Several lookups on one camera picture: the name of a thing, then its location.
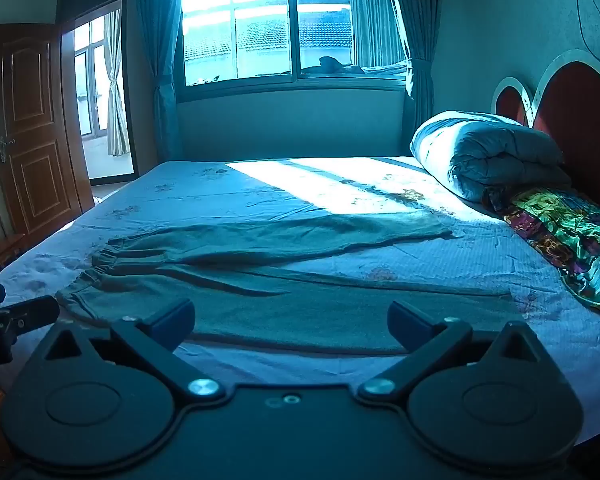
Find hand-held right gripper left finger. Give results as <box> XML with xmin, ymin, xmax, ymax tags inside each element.
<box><xmin>42</xmin><ymin>299</ymin><xmax>227</xmax><ymax>403</ymax></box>

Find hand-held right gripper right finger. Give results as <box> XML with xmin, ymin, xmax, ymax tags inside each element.
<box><xmin>356</xmin><ymin>300</ymin><xmax>543</xmax><ymax>403</ymax></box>

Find grey pants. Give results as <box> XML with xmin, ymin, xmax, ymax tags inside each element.
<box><xmin>55</xmin><ymin>210</ymin><xmax>526</xmax><ymax>356</ymax></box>

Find wooden chair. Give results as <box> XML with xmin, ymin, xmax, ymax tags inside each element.
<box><xmin>0</xmin><ymin>186</ymin><xmax>28</xmax><ymax>271</ymax></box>

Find bed with floral sheet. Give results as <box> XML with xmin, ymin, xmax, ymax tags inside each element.
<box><xmin>0</xmin><ymin>155</ymin><xmax>600</xmax><ymax>446</ymax></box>

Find rolled grey white duvet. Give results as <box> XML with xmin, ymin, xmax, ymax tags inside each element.
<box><xmin>410</xmin><ymin>110</ymin><xmax>573</xmax><ymax>203</ymax></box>

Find colourful patterned pillow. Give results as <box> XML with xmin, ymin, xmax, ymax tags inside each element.
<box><xmin>482</xmin><ymin>185</ymin><xmax>600</xmax><ymax>313</ymax></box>

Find brown wooden door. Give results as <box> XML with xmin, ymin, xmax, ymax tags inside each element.
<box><xmin>0</xmin><ymin>22</ymin><xmax>96</xmax><ymax>236</ymax></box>

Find white doorway curtain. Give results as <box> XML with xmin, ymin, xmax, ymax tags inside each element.
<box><xmin>104</xmin><ymin>10</ymin><xmax>131</xmax><ymax>157</ymax></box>

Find dark object on windowsill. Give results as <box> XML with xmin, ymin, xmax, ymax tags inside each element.
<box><xmin>300</xmin><ymin>56</ymin><xmax>366</xmax><ymax>76</ymax></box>

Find red white bed headboard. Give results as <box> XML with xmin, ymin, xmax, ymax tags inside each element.
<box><xmin>491</xmin><ymin>49</ymin><xmax>600</xmax><ymax>221</ymax></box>

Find sheer white curtain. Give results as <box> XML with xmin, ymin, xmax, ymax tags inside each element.
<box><xmin>349</xmin><ymin>0</ymin><xmax>407</xmax><ymax>67</ymax></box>

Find large sliding window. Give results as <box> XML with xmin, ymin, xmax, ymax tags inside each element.
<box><xmin>180</xmin><ymin>0</ymin><xmax>413</xmax><ymax>92</ymax></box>

